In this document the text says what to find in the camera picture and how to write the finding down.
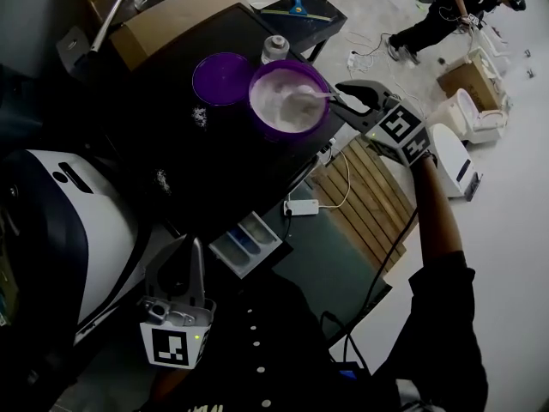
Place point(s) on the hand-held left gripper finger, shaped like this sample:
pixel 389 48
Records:
pixel 198 290
pixel 151 283

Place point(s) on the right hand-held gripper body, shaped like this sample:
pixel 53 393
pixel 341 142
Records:
pixel 401 122

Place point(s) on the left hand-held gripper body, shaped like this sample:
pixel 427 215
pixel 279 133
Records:
pixel 171 346

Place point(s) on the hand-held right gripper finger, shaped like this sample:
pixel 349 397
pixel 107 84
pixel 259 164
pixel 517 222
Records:
pixel 379 90
pixel 358 118

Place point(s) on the white plastic spoon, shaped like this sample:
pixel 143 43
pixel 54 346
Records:
pixel 319 95

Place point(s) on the white detergent drawer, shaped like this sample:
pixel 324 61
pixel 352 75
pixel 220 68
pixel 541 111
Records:
pixel 244 247

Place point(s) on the person's right forearm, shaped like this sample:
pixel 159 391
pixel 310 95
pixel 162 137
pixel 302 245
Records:
pixel 433 213

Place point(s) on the person's left forearm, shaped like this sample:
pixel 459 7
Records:
pixel 171 384

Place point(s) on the spilled powder patch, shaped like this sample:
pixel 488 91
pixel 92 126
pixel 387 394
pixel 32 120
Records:
pixel 200 116
pixel 163 182

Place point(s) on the white extension socket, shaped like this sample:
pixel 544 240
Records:
pixel 352 59

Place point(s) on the purple plastic bucket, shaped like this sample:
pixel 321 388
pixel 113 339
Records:
pixel 296 135

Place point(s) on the white closed smart toilet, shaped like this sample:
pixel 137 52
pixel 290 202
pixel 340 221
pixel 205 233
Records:
pixel 450 165

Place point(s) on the white toilet with open lid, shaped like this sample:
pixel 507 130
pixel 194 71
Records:
pixel 467 114

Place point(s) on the large rounded appliance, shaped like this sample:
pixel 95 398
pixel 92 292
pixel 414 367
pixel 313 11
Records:
pixel 98 238

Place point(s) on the small brown cardboard box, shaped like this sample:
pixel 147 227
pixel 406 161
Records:
pixel 472 80

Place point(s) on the wooden slat mat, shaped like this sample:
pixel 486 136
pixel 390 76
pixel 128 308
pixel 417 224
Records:
pixel 373 204

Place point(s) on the black side table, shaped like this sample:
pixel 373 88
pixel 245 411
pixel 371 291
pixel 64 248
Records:
pixel 309 32

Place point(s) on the white power strip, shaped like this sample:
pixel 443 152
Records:
pixel 302 207

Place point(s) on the white jar grey cap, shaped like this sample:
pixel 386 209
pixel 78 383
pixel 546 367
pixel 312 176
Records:
pixel 274 50

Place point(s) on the blue squeegee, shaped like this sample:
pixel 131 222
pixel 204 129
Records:
pixel 298 9

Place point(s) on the person's black buttoned shirt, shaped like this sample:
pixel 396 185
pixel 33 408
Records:
pixel 300 359

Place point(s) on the dark green floor mat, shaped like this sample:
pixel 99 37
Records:
pixel 321 264

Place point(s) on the black washing machine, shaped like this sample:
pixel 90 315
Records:
pixel 206 161

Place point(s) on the purple bucket lid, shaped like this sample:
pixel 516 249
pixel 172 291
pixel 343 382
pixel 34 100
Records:
pixel 221 80

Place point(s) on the blue lit device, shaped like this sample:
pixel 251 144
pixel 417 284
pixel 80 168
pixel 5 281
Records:
pixel 348 369

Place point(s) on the large open cardboard box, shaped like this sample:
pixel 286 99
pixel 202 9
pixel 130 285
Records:
pixel 171 24

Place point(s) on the silver metal pole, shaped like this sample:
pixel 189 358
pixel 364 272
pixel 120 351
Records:
pixel 113 15

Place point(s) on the grey metal bracket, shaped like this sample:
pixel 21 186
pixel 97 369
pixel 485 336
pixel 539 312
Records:
pixel 70 47

